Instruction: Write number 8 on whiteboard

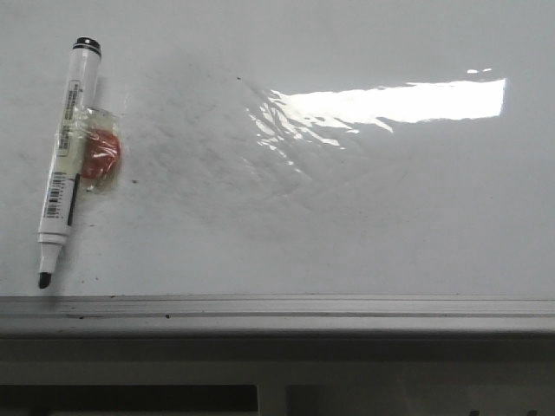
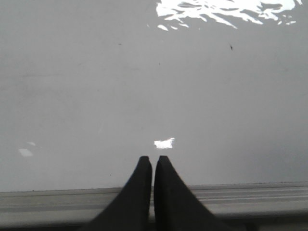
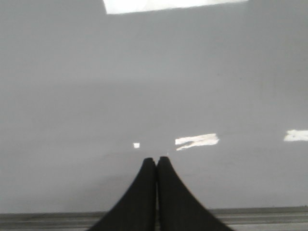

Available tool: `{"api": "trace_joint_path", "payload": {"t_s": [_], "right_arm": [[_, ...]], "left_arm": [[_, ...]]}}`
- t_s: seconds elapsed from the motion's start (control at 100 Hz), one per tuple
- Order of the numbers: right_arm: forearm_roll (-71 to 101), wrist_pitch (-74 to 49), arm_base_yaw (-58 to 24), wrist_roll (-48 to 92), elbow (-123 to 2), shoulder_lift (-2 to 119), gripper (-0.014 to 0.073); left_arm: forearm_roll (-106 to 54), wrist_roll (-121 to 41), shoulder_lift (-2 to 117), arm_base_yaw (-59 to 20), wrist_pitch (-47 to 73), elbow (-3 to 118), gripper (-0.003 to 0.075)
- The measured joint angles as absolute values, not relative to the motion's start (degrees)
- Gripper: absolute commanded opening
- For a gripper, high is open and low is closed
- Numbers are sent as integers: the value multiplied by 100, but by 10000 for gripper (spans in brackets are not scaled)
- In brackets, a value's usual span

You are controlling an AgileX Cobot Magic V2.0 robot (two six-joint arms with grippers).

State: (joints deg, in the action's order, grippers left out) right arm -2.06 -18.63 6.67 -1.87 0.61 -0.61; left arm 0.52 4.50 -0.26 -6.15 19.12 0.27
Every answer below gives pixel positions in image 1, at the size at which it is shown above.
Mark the red disc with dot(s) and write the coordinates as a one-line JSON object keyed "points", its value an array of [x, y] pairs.
{"points": [[102, 155]]}

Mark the white whiteboard marker pen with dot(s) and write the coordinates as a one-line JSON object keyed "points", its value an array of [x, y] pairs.
{"points": [[68, 155]]}

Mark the white whiteboard with aluminium frame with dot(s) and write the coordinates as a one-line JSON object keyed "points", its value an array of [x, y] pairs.
{"points": [[289, 167]]}

